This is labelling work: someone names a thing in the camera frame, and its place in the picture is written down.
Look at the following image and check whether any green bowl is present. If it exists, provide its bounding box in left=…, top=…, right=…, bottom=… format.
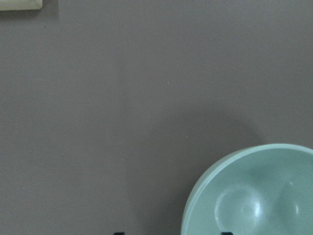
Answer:
left=180, top=143, right=313, bottom=235

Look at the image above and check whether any cream rabbit serving tray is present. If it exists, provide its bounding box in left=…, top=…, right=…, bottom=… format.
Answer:
left=0, top=0, right=43, bottom=11

